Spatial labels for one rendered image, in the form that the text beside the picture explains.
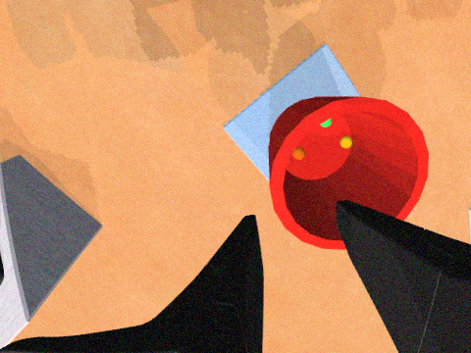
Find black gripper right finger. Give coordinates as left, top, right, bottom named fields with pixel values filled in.
left=335, top=200, right=471, bottom=353

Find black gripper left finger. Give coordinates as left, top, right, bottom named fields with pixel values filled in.
left=0, top=215, right=264, bottom=353

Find red cup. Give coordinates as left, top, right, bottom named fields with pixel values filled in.
left=268, top=95, right=429, bottom=250

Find orange marble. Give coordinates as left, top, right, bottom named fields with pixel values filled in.
left=293, top=148, right=306, bottom=160

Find yellow marble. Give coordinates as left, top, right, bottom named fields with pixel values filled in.
left=340, top=136, right=352, bottom=149

